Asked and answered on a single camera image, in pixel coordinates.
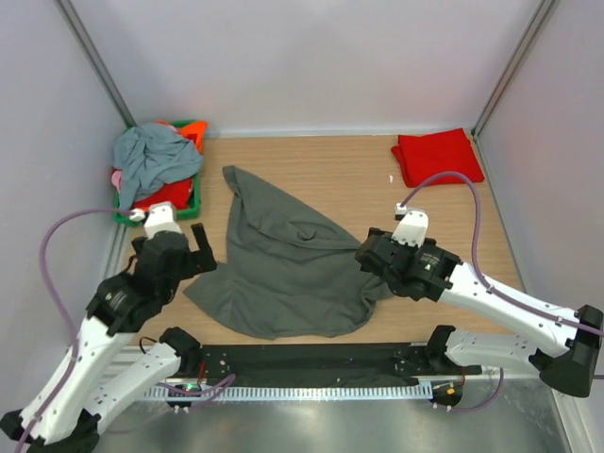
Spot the pink garment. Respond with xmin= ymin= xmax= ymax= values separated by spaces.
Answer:
xmin=110 ymin=169 xmax=122 ymax=193

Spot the orange t shirt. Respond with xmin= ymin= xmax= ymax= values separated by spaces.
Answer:
xmin=156 ymin=120 xmax=208 ymax=155

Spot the slotted white cable duct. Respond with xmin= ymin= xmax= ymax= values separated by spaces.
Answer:
xmin=140 ymin=381 xmax=433 ymax=403

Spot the dark grey t shirt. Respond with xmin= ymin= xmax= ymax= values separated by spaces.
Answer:
xmin=184 ymin=166 xmax=392 ymax=340

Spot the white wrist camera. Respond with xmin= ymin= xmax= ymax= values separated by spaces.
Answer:
xmin=128 ymin=202 xmax=182 ymax=239
xmin=392 ymin=203 xmax=429 ymax=247

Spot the red t shirt in basket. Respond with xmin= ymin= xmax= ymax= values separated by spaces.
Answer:
xmin=132 ymin=177 xmax=194 ymax=210

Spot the green plastic basket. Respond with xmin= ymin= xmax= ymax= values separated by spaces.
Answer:
xmin=112 ymin=117 xmax=204 ymax=227

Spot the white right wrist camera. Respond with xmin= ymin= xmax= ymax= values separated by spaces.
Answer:
xmin=392 ymin=203 xmax=429 ymax=247

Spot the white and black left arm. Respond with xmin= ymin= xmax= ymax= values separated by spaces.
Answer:
xmin=1 ymin=224 xmax=217 ymax=452

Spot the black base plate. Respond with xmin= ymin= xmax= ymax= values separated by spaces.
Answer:
xmin=176 ymin=343 xmax=481 ymax=389

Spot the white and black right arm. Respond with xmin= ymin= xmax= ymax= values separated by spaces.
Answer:
xmin=355 ymin=228 xmax=603 ymax=397

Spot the folded red t shirt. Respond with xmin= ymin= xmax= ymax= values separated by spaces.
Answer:
xmin=391 ymin=128 xmax=484 ymax=188

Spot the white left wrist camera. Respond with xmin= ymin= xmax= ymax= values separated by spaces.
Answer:
xmin=128 ymin=202 xmax=182 ymax=239

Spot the light blue t shirt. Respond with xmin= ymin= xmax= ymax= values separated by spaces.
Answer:
xmin=111 ymin=123 xmax=204 ymax=210

